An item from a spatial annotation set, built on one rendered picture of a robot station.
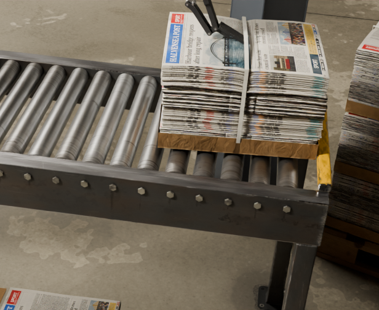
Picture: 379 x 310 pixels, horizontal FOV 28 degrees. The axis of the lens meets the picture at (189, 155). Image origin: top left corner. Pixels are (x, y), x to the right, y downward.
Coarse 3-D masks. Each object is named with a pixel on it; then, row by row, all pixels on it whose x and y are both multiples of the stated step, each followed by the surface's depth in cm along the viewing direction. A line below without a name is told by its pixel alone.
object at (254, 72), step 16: (240, 32) 182; (256, 32) 182; (240, 48) 174; (256, 48) 175; (240, 64) 168; (256, 64) 168; (240, 80) 167; (256, 80) 167; (240, 96) 170; (256, 96) 169
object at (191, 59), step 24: (168, 24) 182; (192, 24) 183; (168, 48) 172; (192, 48) 172; (216, 48) 173; (168, 72) 166; (192, 72) 166; (216, 72) 166; (168, 96) 170; (192, 96) 170; (216, 96) 169; (168, 120) 174; (192, 120) 174; (216, 120) 173
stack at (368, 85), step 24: (360, 48) 228; (360, 72) 231; (360, 96) 235; (360, 120) 238; (360, 144) 242; (336, 192) 256; (360, 192) 252; (336, 216) 261; (360, 216) 256; (336, 240) 265; (360, 240) 263; (360, 264) 267
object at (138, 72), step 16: (0, 64) 213; (48, 64) 211; (64, 64) 211; (80, 64) 212; (96, 64) 212; (112, 64) 213; (16, 80) 215; (64, 80) 213; (112, 80) 211; (160, 80) 210; (32, 96) 217; (80, 96) 215
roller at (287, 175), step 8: (280, 160) 180; (288, 160) 178; (296, 160) 180; (280, 168) 177; (288, 168) 175; (296, 168) 177; (280, 176) 174; (288, 176) 173; (296, 176) 174; (280, 184) 171; (288, 184) 170; (296, 184) 172
